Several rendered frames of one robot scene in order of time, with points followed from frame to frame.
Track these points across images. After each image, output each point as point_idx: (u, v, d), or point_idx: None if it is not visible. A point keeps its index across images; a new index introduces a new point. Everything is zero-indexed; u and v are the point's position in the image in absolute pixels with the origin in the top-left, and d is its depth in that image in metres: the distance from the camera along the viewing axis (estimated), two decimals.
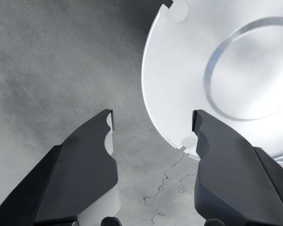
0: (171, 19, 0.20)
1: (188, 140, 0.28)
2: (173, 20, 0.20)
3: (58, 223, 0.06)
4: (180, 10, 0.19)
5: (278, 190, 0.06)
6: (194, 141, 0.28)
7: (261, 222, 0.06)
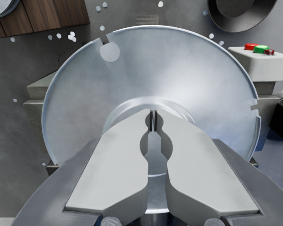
0: (101, 54, 0.20)
1: None
2: (102, 56, 0.20)
3: (86, 212, 0.06)
4: (112, 52, 0.20)
5: (240, 177, 0.07)
6: None
7: (232, 212, 0.06)
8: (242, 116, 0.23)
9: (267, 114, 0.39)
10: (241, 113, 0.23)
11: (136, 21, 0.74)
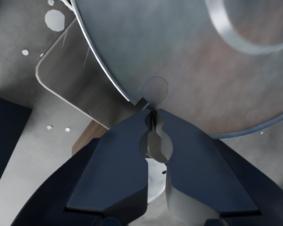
0: None
1: None
2: None
3: (86, 212, 0.06)
4: None
5: (240, 177, 0.07)
6: None
7: (232, 212, 0.06)
8: (150, 83, 0.13)
9: None
10: (154, 87, 0.13)
11: None
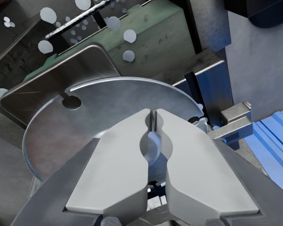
0: None
1: None
2: None
3: (86, 212, 0.06)
4: None
5: (240, 177, 0.07)
6: None
7: (232, 212, 0.06)
8: None
9: None
10: None
11: None
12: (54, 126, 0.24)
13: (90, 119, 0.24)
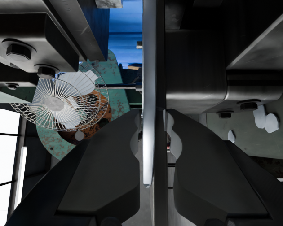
0: None
1: None
2: None
3: (78, 215, 0.06)
4: None
5: (249, 180, 0.07)
6: None
7: (239, 215, 0.06)
8: None
9: None
10: None
11: None
12: None
13: None
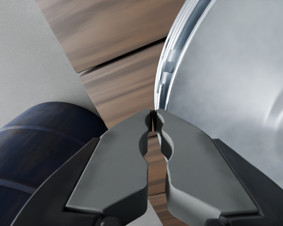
0: None
1: None
2: None
3: (86, 212, 0.06)
4: None
5: (240, 177, 0.07)
6: None
7: (232, 212, 0.06)
8: None
9: None
10: None
11: None
12: None
13: None
